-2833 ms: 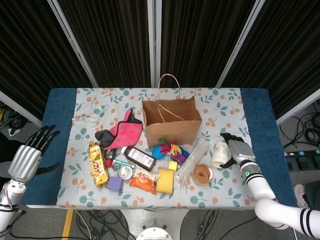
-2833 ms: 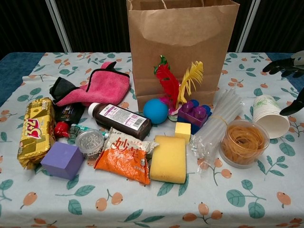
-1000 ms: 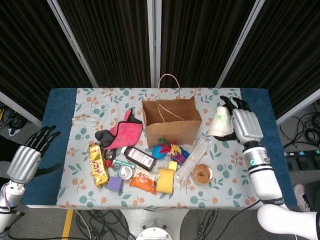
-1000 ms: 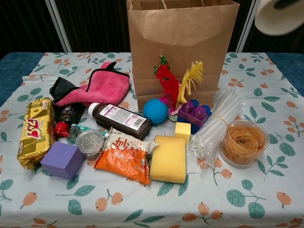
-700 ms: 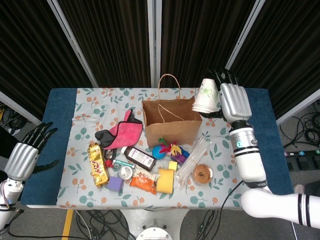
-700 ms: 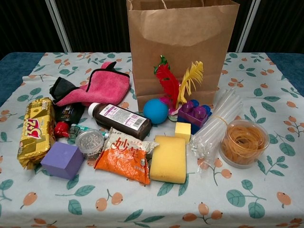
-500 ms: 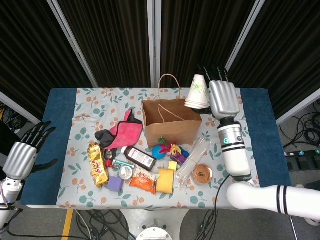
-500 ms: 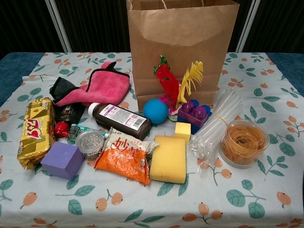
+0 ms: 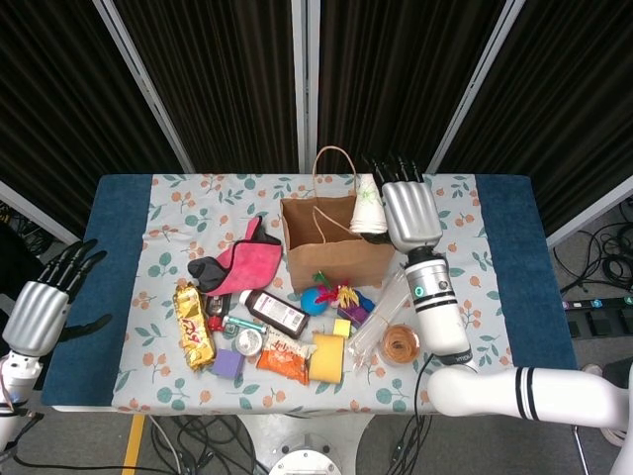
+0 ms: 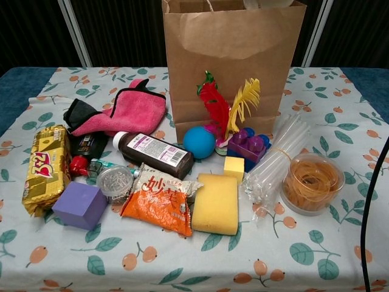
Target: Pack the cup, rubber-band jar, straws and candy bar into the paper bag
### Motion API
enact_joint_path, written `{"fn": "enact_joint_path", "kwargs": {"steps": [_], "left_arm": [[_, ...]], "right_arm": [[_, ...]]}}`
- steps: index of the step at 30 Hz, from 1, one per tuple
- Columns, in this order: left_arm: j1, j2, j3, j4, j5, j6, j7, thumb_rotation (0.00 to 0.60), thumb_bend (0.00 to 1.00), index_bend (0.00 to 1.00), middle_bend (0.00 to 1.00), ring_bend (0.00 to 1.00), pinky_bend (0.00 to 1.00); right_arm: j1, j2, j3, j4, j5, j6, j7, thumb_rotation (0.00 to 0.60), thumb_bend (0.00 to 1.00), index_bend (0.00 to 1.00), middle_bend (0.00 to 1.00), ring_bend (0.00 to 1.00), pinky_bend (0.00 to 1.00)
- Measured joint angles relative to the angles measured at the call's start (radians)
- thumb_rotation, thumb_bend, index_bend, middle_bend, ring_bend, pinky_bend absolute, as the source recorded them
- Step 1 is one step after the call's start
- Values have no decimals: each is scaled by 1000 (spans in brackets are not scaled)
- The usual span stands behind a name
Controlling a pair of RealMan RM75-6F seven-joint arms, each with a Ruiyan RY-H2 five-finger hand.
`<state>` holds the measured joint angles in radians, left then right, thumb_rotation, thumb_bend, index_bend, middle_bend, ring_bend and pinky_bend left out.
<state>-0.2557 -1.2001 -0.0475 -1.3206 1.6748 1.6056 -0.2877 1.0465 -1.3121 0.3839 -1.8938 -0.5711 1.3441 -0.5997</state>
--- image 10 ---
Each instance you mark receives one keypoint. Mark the black screen panel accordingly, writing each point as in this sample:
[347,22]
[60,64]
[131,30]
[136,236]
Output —
[121,30]
[30,30]
[358,30]
[301,45]

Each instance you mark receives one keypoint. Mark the transparent straw bundle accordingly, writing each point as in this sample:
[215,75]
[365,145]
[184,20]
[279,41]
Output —
[279,152]

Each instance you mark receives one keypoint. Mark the blue rubber ball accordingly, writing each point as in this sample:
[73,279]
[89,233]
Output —
[199,142]

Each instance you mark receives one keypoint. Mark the purple toy brick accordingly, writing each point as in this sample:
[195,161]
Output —
[246,146]

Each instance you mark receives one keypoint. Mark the small yellow foam cube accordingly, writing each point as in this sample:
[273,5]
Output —
[233,168]

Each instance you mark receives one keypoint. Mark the small red capped bottle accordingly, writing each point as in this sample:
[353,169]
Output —
[78,165]

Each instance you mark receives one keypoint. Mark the blue toy brick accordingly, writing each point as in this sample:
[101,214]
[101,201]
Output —
[250,166]

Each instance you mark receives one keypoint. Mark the colourful feather shuttlecock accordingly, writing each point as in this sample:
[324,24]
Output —
[217,106]

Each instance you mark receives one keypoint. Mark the dark grey cloth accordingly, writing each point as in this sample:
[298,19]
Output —
[80,112]

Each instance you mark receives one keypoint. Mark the orange snack packet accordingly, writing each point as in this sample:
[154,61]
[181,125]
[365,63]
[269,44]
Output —
[158,203]

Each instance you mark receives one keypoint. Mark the clear cup with orange contents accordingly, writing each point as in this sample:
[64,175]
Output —
[310,185]

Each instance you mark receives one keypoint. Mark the floral print tablecloth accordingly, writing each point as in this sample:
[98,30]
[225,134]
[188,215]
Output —
[194,258]

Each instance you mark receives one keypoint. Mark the green toothpaste tube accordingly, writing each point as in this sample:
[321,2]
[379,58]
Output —
[98,162]

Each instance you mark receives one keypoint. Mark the black red small pack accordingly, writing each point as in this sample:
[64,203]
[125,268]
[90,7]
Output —
[88,144]

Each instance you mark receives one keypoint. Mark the brown paper shopping bag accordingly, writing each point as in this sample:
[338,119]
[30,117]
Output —
[231,45]

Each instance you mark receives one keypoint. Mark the large yellow sponge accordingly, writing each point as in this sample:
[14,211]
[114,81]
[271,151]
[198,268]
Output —
[215,203]

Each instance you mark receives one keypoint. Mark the brown medicine bottle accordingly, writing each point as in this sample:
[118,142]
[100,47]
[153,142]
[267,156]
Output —
[152,152]

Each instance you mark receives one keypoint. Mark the purple foam cube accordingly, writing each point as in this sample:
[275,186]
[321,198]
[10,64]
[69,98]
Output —
[79,203]

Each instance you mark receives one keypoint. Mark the white screen frame post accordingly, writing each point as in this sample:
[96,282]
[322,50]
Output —
[316,36]
[76,36]

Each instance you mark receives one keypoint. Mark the pink microfiber cloth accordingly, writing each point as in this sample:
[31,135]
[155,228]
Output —
[136,109]

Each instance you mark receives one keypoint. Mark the gold foil biscuit pack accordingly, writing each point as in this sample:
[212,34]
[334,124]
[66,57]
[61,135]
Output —
[45,170]

